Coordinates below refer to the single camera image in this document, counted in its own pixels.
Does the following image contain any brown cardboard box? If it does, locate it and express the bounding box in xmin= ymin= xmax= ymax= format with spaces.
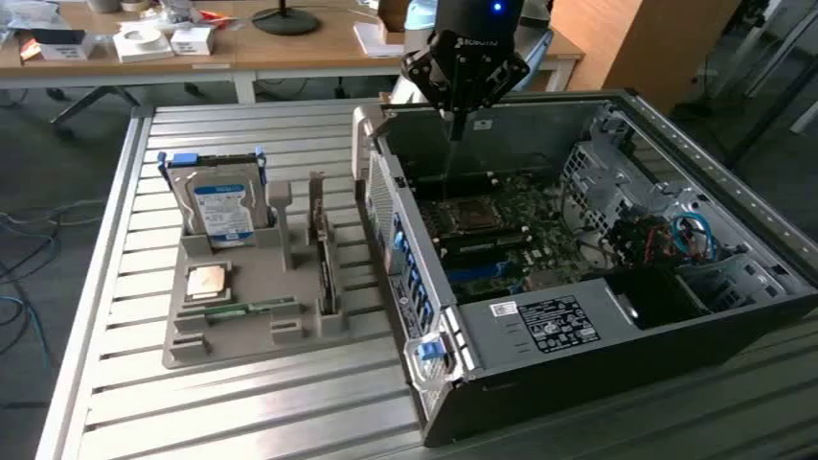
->
xmin=376 ymin=0 xmax=411 ymax=34

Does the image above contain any blue disk wire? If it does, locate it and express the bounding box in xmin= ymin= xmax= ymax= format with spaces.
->
xmin=670 ymin=210 xmax=722 ymax=264

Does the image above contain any hard disk in blue caddy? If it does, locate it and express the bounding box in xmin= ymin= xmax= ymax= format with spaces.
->
xmin=156 ymin=146 xmax=273 ymax=250

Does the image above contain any grey parts rack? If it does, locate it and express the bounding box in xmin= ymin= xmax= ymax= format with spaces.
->
xmin=163 ymin=170 xmax=360 ymax=370

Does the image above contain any wooden cabinet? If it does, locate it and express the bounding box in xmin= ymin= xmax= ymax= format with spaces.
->
xmin=548 ymin=0 xmax=746 ymax=117

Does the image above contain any blue floor cable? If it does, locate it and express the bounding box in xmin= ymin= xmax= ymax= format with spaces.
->
xmin=0 ymin=229 xmax=59 ymax=408

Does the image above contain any black open PC case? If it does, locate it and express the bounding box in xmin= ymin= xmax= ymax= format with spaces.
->
xmin=349 ymin=87 xmax=818 ymax=449

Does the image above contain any green motherboard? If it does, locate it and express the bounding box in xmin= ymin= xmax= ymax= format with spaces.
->
xmin=414 ymin=176 xmax=619 ymax=296

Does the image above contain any silver CPU socket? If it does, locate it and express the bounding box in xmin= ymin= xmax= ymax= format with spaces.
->
xmin=436 ymin=195 xmax=507 ymax=237

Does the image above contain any black low-profile graphics card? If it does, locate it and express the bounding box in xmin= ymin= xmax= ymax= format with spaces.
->
xmin=304 ymin=171 xmax=343 ymax=318

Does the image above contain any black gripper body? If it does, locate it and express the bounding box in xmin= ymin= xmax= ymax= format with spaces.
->
xmin=427 ymin=0 xmax=518 ymax=74

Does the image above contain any red disk wire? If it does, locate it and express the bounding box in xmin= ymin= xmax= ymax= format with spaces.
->
xmin=643 ymin=223 xmax=674 ymax=264

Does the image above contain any white box with label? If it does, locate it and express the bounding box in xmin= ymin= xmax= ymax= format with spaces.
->
xmin=168 ymin=26 xmax=216 ymax=57

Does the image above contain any white paper stack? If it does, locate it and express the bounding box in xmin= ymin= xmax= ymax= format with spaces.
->
xmin=352 ymin=21 xmax=408 ymax=58

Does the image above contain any copper-topped CPU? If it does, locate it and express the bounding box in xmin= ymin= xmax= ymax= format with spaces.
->
xmin=183 ymin=262 xmax=233 ymax=302

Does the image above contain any installed black RAM stick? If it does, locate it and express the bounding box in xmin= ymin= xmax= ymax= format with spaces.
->
xmin=439 ymin=231 xmax=532 ymax=259

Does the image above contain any white tape roll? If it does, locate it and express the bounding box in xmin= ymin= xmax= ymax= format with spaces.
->
xmin=120 ymin=27 xmax=165 ymax=48

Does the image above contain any white box with black lid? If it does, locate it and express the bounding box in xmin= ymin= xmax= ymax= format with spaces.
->
xmin=29 ymin=28 xmax=97 ymax=61

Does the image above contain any grey power supply with label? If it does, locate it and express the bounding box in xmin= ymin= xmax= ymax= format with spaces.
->
xmin=456 ymin=277 xmax=643 ymax=371

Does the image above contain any silver disk bay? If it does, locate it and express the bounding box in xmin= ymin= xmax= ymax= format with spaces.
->
xmin=675 ymin=252 xmax=791 ymax=313

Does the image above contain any blue case latch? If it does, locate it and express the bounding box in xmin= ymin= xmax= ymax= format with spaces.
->
xmin=414 ymin=337 xmax=446 ymax=361

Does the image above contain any green RAM stick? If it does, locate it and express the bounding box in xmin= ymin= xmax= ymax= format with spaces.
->
xmin=176 ymin=296 xmax=300 ymax=321

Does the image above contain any flat white box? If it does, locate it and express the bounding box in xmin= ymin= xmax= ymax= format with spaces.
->
xmin=112 ymin=32 xmax=176 ymax=64

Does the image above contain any black round lamp base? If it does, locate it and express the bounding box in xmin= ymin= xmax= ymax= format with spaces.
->
xmin=251 ymin=0 xmax=320 ymax=36

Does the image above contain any wooden desk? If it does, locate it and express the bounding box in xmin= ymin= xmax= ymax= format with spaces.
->
xmin=233 ymin=0 xmax=587 ymax=104
xmin=0 ymin=0 xmax=239 ymax=127

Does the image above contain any blue expansion slot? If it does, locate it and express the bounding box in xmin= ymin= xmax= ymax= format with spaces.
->
xmin=444 ymin=263 xmax=514 ymax=285

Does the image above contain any white floor cable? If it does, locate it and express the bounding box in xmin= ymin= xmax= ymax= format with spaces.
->
xmin=0 ymin=198 xmax=105 ymax=227

